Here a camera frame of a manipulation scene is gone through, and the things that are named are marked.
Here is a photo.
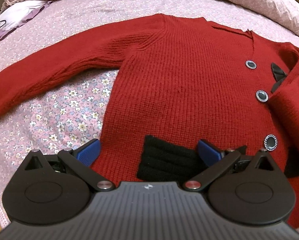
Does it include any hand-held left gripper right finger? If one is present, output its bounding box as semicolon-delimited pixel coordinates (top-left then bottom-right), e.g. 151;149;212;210
185;139;275;192

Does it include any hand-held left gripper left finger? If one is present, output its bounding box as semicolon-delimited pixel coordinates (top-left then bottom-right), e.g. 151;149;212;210
24;139;115;192

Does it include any red knitted cardigan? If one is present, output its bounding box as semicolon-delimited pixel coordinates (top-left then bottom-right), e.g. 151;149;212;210
0;14;299;233

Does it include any pink floral bed sheet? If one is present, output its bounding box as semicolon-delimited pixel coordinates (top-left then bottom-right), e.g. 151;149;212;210
0;0;299;240

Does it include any white and lilac pillow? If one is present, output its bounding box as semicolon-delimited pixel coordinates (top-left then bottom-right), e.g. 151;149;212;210
0;0;55;41

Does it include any pink floral duvet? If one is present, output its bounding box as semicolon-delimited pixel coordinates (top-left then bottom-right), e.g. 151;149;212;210
9;0;299;53

